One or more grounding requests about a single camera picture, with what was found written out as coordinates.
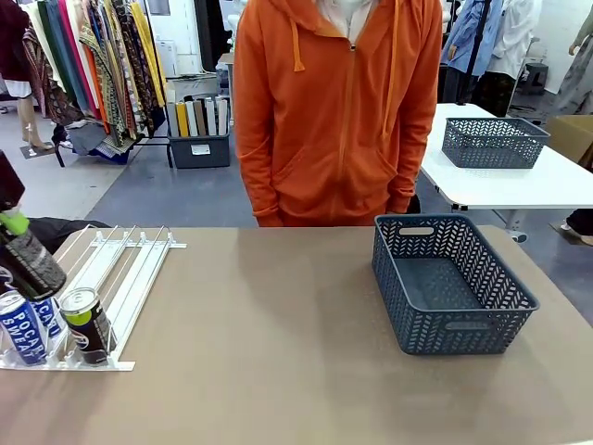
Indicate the black can with green band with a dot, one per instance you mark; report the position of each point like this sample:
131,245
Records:
90,334

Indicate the white folding table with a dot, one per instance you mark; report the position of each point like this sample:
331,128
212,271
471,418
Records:
509,185

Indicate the yellow fabric roll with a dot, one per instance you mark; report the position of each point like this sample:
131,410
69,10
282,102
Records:
182,118

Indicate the blue Pocari Sweat can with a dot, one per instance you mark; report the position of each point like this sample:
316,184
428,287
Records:
21,331
50,320

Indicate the white air purifier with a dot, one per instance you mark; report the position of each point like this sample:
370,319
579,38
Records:
167,58

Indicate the white shoe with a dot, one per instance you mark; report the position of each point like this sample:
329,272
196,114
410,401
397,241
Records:
574,232

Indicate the grey dress on mannequin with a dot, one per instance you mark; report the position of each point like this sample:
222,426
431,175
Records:
579,69

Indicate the blue-grey woven plastic basket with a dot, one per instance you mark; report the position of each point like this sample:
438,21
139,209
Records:
491,148
435,287

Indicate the black stand pole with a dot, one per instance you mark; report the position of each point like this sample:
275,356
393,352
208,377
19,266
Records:
475,51

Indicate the grey storage bin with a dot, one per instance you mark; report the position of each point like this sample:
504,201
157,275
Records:
199,150

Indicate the person left forearm orange sleeve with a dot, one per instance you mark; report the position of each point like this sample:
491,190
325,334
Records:
412,162

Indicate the clothes rack with hanging fabrics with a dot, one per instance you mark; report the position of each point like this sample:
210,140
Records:
106,69

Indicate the black fabric cover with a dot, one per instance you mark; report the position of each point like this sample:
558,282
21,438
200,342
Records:
51,232

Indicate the grey plastic stool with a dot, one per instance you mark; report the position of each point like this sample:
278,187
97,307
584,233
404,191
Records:
537,76

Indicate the person right forearm orange sleeve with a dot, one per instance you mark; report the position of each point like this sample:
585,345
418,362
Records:
255,167

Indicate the person torso in orange hoodie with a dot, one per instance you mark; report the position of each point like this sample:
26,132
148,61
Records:
333,116

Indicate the cardboard box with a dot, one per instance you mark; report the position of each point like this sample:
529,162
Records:
572,134

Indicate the mannequin legs on stand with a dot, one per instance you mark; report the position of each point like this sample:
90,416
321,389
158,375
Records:
30,120

